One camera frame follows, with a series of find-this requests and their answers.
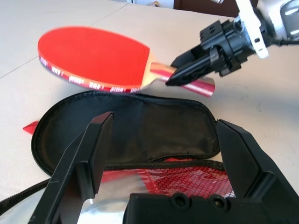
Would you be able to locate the red black paddle case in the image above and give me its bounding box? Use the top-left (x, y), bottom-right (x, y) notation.
top-left (0, 90), bottom-right (236, 224)

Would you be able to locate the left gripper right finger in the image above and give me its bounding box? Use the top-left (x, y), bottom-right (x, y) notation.
top-left (216, 119), bottom-right (299, 224)

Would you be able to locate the red ping-pong paddle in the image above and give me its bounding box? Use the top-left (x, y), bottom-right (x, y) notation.
top-left (37, 26), bottom-right (217, 98)

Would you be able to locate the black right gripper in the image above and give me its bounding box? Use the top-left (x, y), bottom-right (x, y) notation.
top-left (165, 20), bottom-right (249, 87)

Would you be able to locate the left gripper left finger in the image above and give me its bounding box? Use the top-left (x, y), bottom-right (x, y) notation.
top-left (29, 111), bottom-right (114, 224)

